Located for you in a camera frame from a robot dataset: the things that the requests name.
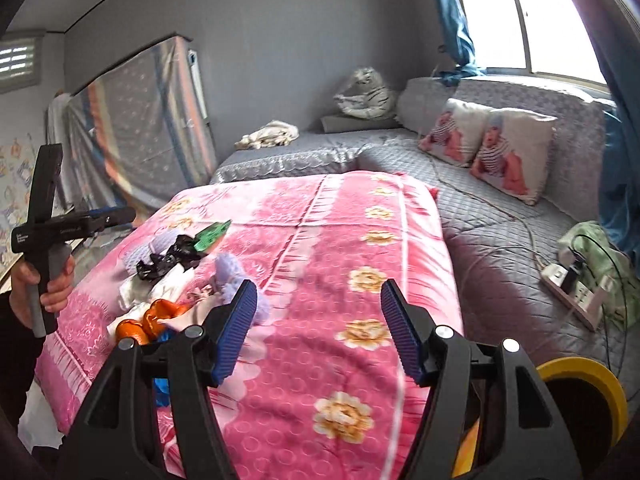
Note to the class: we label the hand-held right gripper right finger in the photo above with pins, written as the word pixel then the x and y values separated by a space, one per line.
pixel 400 330

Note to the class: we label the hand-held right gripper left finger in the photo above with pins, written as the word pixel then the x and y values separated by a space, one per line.
pixel 237 330

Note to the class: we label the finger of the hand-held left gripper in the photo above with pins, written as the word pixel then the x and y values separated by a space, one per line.
pixel 112 216

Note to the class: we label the large orange peel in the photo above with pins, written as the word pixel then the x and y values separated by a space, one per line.
pixel 162 314

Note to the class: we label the yellow-rimmed black bin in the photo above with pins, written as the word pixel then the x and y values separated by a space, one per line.
pixel 600 375

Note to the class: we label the person's left forearm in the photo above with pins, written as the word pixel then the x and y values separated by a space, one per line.
pixel 15 360

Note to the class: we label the person's left hand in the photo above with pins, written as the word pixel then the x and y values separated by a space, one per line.
pixel 59 292

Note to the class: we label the light purple fluffy cloth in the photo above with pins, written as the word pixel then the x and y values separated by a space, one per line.
pixel 227 272

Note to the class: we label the striped cloth furniture cover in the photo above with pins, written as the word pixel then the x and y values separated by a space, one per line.
pixel 140 125

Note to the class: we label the blue plastic wrapper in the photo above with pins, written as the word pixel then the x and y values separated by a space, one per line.
pixel 162 390

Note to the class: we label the green packet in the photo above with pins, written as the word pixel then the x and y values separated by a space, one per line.
pixel 212 234

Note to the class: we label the small orange peel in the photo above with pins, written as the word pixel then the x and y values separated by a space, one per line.
pixel 131 332

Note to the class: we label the pink floral blanket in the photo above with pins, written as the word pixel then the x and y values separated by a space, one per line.
pixel 310 240

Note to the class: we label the grey quilted bed cover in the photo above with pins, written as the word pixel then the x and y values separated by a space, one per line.
pixel 500 260

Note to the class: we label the louvred window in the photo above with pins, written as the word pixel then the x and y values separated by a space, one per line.
pixel 20 60

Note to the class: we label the cream crumpled cloth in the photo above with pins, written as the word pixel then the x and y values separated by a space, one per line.
pixel 267 135

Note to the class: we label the white power strip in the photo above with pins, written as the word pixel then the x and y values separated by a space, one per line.
pixel 580 302

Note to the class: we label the black charger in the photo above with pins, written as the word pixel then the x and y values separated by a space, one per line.
pixel 574 270

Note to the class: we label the small printed pillow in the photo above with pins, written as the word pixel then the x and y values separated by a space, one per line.
pixel 452 132

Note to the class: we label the white charger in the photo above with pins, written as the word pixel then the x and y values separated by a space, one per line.
pixel 605 287

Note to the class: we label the large printed pillow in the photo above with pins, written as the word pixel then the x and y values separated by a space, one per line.
pixel 515 155

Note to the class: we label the green cloth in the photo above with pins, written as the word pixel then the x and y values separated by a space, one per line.
pixel 590 240

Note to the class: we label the grey cushion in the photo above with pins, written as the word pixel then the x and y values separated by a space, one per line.
pixel 350 122

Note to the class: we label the white tiger plush toy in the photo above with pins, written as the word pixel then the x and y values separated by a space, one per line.
pixel 367 92

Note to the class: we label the wide blue curtain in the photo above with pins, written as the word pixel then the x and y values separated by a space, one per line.
pixel 620 160

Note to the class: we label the narrow blue curtain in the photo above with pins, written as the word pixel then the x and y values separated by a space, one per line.
pixel 455 20

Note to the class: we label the cartoon wall poster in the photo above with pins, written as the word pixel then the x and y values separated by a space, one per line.
pixel 15 170

